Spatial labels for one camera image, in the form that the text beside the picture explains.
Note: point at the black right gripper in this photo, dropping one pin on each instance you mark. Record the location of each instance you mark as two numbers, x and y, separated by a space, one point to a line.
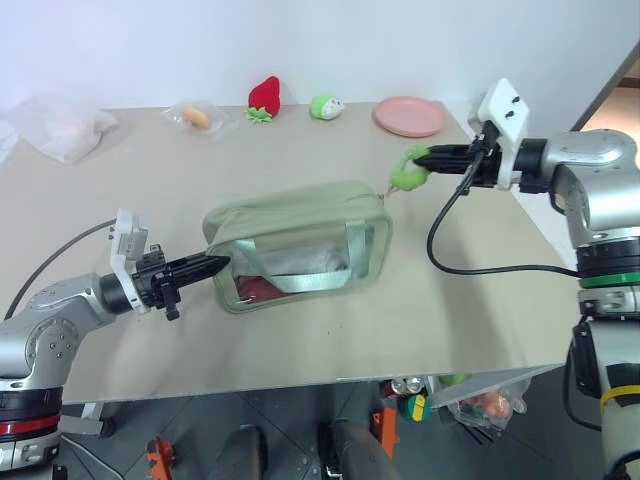
487 162

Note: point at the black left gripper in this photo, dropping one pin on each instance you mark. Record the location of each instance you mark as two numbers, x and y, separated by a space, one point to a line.
152 285

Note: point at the green pouch with clear window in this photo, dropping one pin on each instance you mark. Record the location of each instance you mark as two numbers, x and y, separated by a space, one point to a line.
300 210

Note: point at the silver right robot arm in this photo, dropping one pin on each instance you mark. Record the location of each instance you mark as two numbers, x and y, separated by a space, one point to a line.
595 200

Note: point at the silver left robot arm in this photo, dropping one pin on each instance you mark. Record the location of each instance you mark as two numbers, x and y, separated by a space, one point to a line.
47 330

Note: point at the red item inside pouch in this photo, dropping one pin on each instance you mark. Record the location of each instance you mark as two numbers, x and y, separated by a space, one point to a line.
257 290

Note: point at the white item inside pouch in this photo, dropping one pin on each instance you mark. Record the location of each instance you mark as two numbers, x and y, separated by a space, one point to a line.
320 260

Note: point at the small green white plush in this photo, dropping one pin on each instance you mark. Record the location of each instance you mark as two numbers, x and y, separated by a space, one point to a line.
326 107

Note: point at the red strawberry plush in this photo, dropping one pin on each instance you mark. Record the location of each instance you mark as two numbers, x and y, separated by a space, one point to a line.
265 97

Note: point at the pink plate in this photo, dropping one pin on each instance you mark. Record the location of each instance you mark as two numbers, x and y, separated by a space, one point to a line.
410 116

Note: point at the donut in clear wrapper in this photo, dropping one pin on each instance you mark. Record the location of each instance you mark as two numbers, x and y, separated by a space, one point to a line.
195 117

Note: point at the dark rounded shape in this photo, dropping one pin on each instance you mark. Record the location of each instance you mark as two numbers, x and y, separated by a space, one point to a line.
242 452
355 452

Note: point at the orange black clamp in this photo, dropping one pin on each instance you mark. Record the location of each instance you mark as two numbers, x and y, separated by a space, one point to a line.
160 457
386 432

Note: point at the white crumpled plastic bag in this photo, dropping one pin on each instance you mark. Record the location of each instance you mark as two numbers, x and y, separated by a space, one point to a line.
60 127

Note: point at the green ball under table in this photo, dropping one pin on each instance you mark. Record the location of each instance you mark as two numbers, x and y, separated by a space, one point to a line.
452 379

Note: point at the drink cans under table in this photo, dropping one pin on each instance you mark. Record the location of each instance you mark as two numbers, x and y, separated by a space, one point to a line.
407 385

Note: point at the clear bag of toy fruit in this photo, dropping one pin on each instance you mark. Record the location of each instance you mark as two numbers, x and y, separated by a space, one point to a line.
487 407

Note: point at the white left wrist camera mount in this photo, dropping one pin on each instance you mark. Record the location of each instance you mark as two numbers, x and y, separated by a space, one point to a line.
127 240

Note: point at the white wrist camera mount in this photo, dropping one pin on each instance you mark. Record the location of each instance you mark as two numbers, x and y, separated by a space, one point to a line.
127 240
507 112

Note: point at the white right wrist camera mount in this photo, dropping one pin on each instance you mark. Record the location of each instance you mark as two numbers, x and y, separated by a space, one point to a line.
507 112

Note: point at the grey table leg bracket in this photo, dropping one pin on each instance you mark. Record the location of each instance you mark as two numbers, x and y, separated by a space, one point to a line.
90 420

